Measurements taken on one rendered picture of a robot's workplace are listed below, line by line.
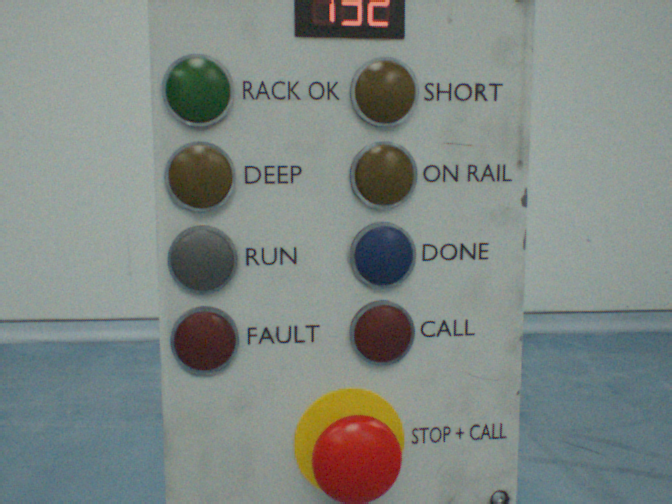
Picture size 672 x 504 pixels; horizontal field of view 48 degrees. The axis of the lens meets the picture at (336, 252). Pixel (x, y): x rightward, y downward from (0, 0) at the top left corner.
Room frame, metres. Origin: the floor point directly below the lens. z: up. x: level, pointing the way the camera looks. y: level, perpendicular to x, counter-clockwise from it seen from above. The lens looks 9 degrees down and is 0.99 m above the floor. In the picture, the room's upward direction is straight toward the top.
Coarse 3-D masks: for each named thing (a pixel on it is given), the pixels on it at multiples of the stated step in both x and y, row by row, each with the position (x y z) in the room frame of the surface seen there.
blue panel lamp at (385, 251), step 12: (384, 228) 0.33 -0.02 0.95; (360, 240) 0.33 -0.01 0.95; (372, 240) 0.33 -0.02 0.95; (384, 240) 0.33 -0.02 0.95; (396, 240) 0.33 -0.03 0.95; (408, 240) 0.33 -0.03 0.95; (360, 252) 0.33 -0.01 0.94; (372, 252) 0.33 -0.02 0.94; (384, 252) 0.33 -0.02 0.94; (396, 252) 0.33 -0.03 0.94; (408, 252) 0.33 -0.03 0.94; (360, 264) 0.33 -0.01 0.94; (372, 264) 0.33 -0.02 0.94; (384, 264) 0.33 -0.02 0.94; (396, 264) 0.33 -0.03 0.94; (408, 264) 0.33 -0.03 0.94; (372, 276) 0.33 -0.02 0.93; (384, 276) 0.33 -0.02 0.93; (396, 276) 0.33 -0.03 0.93
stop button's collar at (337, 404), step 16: (320, 400) 0.33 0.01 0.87; (336, 400) 0.33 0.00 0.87; (352, 400) 0.33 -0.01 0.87; (368, 400) 0.33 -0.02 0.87; (384, 400) 0.34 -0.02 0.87; (304, 416) 0.33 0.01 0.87; (320, 416) 0.33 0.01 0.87; (336, 416) 0.33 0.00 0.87; (384, 416) 0.34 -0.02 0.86; (304, 432) 0.33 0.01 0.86; (320, 432) 0.33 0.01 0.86; (400, 432) 0.34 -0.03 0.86; (448, 432) 0.34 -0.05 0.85; (304, 448) 0.33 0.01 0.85; (304, 464) 0.33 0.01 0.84
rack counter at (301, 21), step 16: (304, 0) 0.33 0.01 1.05; (400, 0) 0.34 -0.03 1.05; (304, 16) 0.33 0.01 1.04; (400, 16) 0.34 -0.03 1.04; (304, 32) 0.33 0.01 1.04; (320, 32) 0.33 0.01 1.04; (336, 32) 0.33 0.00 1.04; (352, 32) 0.33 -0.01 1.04; (368, 32) 0.34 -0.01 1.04; (384, 32) 0.34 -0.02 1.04; (400, 32) 0.34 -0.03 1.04
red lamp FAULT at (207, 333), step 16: (192, 320) 0.32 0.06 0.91; (208, 320) 0.32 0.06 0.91; (224, 320) 0.32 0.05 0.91; (176, 336) 0.32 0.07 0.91; (192, 336) 0.32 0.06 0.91; (208, 336) 0.32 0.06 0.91; (224, 336) 0.32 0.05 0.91; (176, 352) 0.32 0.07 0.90; (192, 352) 0.32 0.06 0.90; (208, 352) 0.32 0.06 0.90; (224, 352) 0.32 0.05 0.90; (208, 368) 0.32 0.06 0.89
